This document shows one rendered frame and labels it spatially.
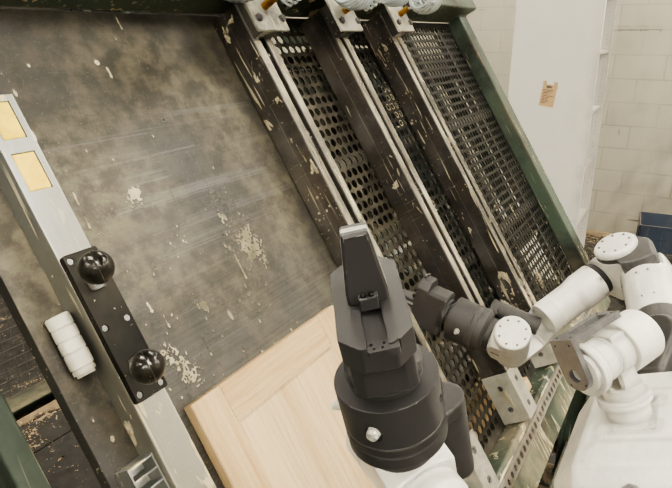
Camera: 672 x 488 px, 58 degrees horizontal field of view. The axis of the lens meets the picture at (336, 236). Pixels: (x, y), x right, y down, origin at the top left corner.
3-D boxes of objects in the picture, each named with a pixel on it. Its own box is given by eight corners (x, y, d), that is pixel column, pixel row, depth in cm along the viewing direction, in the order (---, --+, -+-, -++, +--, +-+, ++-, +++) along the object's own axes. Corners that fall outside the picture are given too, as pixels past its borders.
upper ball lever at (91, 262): (86, 300, 75) (87, 289, 63) (72, 273, 75) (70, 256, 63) (115, 286, 77) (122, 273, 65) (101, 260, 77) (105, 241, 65)
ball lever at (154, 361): (131, 387, 76) (140, 392, 63) (116, 359, 75) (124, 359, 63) (159, 371, 77) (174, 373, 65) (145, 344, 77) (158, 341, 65)
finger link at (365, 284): (374, 224, 44) (388, 293, 47) (331, 233, 44) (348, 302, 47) (377, 234, 43) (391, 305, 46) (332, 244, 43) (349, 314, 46)
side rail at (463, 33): (565, 289, 233) (593, 280, 227) (434, 32, 232) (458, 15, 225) (569, 282, 240) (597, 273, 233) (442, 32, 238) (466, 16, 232)
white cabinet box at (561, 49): (569, 282, 458) (607, -12, 393) (492, 268, 485) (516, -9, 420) (582, 258, 508) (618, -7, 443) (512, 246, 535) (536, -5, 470)
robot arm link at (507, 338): (463, 352, 121) (518, 378, 117) (460, 334, 112) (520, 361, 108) (486, 304, 125) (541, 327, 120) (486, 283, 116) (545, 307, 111)
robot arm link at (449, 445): (317, 390, 56) (342, 472, 62) (375, 467, 48) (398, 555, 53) (419, 337, 60) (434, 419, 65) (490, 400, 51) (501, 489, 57)
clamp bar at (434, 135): (533, 371, 170) (619, 349, 156) (338, -10, 169) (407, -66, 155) (541, 356, 178) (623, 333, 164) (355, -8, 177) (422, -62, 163)
